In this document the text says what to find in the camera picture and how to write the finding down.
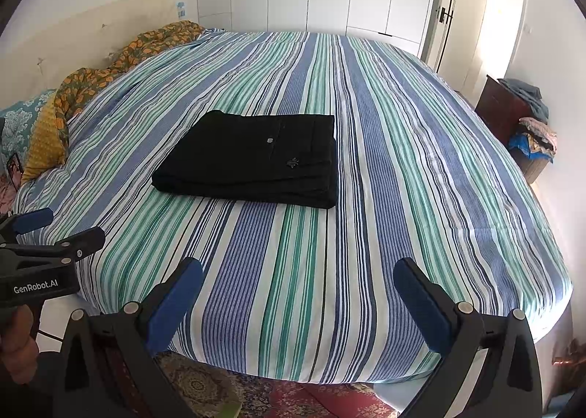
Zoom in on patterned red rug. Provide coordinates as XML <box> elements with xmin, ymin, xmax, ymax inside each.
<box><xmin>92</xmin><ymin>345</ymin><xmax>399</xmax><ymax>418</ymax></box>

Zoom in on dark wooden cabinet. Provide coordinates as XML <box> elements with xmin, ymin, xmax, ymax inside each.
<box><xmin>475</xmin><ymin>74</ymin><xmax>534</xmax><ymax>148</ymax></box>

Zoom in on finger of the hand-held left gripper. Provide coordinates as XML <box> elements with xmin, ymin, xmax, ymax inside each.
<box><xmin>9</xmin><ymin>226</ymin><xmax>106</xmax><ymax>270</ymax></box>
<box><xmin>0</xmin><ymin>207</ymin><xmax>55</xmax><ymax>245</ymax></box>

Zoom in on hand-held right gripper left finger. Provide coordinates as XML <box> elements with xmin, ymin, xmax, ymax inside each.
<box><xmin>57</xmin><ymin>257</ymin><xmax>204</xmax><ymax>418</ymax></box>

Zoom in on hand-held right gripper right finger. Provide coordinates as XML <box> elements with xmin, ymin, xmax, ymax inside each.
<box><xmin>393</xmin><ymin>257</ymin><xmax>545</xmax><ymax>418</ymax></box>

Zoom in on grey-blue cloth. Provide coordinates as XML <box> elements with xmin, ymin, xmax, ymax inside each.
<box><xmin>498</xmin><ymin>78</ymin><xmax>549</xmax><ymax>123</ymax></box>

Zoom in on black pants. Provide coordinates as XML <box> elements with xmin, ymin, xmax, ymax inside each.
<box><xmin>151</xmin><ymin>110</ymin><xmax>340</xmax><ymax>209</ymax></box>

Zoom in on striped bed sheet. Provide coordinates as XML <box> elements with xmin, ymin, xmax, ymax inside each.
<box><xmin>14</xmin><ymin>29</ymin><xmax>573</xmax><ymax>386</ymax></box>

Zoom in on teal patterned pillow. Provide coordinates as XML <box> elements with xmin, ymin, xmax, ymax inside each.
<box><xmin>0</xmin><ymin>89</ymin><xmax>58</xmax><ymax>171</ymax></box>

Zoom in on pile of colourful clothes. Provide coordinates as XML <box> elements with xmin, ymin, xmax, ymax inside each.
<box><xmin>508</xmin><ymin>117</ymin><xmax>558</xmax><ymax>162</ymax></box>

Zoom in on person's left hand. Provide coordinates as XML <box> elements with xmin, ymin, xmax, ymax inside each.
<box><xmin>0</xmin><ymin>306</ymin><xmax>40</xmax><ymax>384</ymax></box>

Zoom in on yellow dotted pillow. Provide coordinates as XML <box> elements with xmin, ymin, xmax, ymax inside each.
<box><xmin>21</xmin><ymin>100</ymin><xmax>69</xmax><ymax>185</ymax></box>

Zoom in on orange floral blanket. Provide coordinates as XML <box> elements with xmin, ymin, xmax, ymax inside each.
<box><xmin>52</xmin><ymin>21</ymin><xmax>205</xmax><ymax>144</ymax></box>

